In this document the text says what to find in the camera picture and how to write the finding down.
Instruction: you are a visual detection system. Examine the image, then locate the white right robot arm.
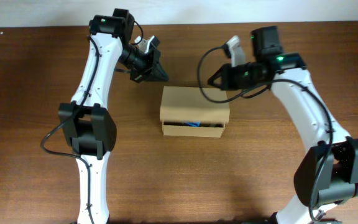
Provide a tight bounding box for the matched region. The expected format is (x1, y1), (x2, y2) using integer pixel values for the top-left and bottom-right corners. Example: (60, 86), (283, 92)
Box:
(208, 26), (358, 224)

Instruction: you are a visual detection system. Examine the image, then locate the black right camera cable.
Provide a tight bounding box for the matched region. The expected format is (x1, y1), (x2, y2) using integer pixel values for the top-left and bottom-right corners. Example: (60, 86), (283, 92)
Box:
(196, 45), (335, 222)

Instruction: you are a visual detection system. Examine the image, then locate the brown cardboard box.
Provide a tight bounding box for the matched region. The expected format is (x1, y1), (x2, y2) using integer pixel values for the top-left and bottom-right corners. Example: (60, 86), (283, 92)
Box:
(160, 86), (230, 138)

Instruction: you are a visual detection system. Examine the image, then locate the black camera cable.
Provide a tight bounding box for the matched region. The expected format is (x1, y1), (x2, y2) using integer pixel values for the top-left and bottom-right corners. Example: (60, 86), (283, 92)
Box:
(196, 45), (335, 222)
(40, 20), (145, 224)

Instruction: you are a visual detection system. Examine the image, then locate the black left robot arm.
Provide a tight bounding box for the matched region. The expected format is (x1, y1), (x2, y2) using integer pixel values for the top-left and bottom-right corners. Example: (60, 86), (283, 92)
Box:
(58, 9), (169, 224)

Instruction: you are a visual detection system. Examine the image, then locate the blue plastic block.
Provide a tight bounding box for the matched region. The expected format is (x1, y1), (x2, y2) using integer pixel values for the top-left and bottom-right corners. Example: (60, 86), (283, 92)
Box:
(183, 121), (201, 127)

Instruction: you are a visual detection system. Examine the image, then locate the black left camera cable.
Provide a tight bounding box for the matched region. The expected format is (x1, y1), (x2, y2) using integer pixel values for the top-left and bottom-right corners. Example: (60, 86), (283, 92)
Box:
(40, 20), (145, 224)

